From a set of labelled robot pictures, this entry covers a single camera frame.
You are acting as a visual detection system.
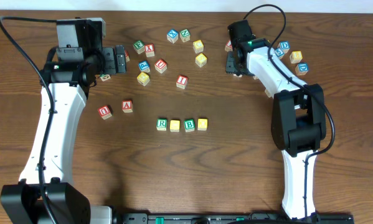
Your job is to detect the yellow o block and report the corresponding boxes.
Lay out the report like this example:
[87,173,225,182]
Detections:
[197,118,208,131]
[169,119,181,133]

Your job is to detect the green B block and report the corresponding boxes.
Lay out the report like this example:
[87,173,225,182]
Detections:
[184,119,196,132]

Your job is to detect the green R block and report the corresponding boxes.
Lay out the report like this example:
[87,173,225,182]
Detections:
[156,118,168,131]

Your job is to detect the yellow O block front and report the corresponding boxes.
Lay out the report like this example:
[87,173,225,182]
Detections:
[169,119,181,133]

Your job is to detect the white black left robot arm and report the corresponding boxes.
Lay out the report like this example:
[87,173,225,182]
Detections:
[0,45,126,223]

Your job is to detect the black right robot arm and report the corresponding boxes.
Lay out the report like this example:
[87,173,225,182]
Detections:
[225,39,326,220]

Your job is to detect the red I block right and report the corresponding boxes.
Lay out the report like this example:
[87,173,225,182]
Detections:
[225,40,233,52]

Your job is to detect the red i block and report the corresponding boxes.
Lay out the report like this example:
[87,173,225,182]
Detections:
[225,40,233,52]
[176,75,188,89]

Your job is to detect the green J block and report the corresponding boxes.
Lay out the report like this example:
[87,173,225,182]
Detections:
[100,75,111,82]

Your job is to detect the red G block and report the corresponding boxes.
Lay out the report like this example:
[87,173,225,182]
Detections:
[125,50,130,63]

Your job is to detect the green F block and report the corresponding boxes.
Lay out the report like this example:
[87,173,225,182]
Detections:
[133,40,145,54]

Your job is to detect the yellow block lower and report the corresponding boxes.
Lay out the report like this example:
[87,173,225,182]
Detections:
[195,53,207,67]

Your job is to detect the blue P block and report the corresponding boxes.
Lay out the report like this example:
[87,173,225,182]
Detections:
[138,60,150,73]

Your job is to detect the yellow block by P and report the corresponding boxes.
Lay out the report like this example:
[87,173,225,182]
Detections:
[137,72,150,86]

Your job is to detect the yellow block upper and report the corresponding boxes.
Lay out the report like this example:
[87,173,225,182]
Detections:
[192,40,204,54]

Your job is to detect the yellow K block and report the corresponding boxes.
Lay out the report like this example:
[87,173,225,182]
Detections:
[265,89,273,98]

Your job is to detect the blue 5 block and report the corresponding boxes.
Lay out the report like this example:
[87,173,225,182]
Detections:
[275,48,285,59]

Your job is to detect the red Y block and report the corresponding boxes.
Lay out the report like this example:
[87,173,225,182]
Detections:
[144,44,155,57]

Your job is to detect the red A block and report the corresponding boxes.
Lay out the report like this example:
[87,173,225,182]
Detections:
[121,100,133,113]

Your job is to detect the blue D block upper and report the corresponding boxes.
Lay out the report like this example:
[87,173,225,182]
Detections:
[278,41,290,54]

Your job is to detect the blue d block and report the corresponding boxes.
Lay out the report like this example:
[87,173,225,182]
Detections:
[295,63,309,76]
[278,41,290,54]

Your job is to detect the red U block near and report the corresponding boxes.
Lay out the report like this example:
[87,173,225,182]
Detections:
[98,105,112,119]

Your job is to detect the red u block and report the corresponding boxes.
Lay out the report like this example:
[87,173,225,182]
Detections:
[154,59,167,73]
[98,105,112,119]

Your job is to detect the red U block middle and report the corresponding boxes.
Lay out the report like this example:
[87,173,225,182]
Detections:
[154,59,167,73]

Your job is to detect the green N block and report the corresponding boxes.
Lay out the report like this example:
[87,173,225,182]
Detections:
[179,29,191,42]

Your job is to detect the red I block left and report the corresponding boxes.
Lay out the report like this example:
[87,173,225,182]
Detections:
[176,75,188,89]

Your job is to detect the yellow 8 block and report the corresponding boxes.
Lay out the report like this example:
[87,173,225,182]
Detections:
[290,51,303,64]

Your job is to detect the blue D block right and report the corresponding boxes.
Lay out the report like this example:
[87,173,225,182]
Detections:
[295,63,309,76]

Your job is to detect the blue X block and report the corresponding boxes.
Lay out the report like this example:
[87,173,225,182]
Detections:
[166,29,179,44]

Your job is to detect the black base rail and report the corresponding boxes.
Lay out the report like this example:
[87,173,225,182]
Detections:
[112,213,355,224]

